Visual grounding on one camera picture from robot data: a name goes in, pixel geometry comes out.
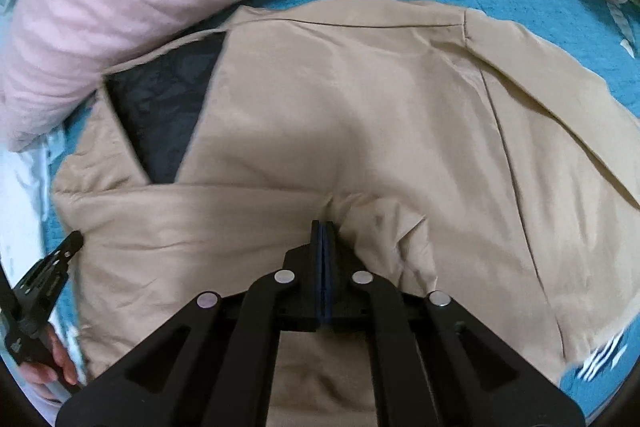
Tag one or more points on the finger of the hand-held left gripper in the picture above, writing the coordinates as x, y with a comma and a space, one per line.
52, 267

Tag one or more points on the beige jacket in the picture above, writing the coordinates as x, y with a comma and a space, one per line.
350, 107

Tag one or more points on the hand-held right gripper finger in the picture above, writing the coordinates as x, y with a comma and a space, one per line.
318, 257
330, 257

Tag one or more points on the white bed sheet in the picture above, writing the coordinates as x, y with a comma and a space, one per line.
20, 187

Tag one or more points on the pink embroidered quilt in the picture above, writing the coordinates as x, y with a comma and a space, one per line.
125, 7

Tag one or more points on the person's left hand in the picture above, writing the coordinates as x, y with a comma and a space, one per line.
62, 364

